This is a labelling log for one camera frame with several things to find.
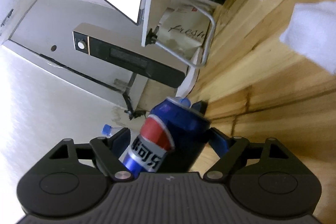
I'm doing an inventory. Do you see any white folding laptop stand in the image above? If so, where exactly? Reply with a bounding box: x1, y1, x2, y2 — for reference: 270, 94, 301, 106
140, 0, 217, 68

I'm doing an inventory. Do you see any black flat device on table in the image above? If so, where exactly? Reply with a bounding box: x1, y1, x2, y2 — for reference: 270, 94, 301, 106
191, 101, 208, 115

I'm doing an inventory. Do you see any white paper towel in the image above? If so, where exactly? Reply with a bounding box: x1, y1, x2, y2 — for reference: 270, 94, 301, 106
280, 1, 335, 75

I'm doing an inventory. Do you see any blue Pepsi can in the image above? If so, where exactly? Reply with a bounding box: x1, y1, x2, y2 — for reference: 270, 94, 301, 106
123, 97, 210, 177

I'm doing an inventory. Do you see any white fresh paper bag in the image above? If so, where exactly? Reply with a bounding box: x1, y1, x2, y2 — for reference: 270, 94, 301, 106
157, 5, 210, 51

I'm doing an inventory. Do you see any upright clear water bottle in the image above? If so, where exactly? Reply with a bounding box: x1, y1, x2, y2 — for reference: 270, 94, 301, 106
101, 124, 122, 138

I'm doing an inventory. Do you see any black tower appliance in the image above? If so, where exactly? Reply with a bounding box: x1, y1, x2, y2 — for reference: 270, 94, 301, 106
73, 23, 187, 88

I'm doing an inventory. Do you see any lying clear water bottle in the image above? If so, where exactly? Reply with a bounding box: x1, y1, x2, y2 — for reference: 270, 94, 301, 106
175, 97, 191, 108

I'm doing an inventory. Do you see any black cable on wall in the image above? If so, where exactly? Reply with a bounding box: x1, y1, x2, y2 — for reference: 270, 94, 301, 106
39, 53, 150, 119

